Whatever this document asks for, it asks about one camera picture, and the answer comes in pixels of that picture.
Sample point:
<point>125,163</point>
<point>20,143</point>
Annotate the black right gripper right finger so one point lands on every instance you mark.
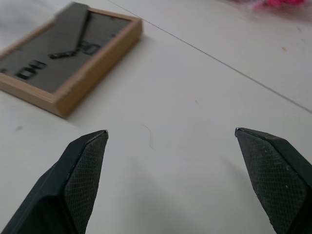
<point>275,180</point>

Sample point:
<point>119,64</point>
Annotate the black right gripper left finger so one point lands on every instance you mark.
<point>73,185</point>

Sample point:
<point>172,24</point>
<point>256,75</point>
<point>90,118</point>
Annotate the pink object in clear wrap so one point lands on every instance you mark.
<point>280,6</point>

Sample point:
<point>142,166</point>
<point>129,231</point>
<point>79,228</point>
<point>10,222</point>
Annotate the wooden tray with grey insert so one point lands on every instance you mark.
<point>73,58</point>

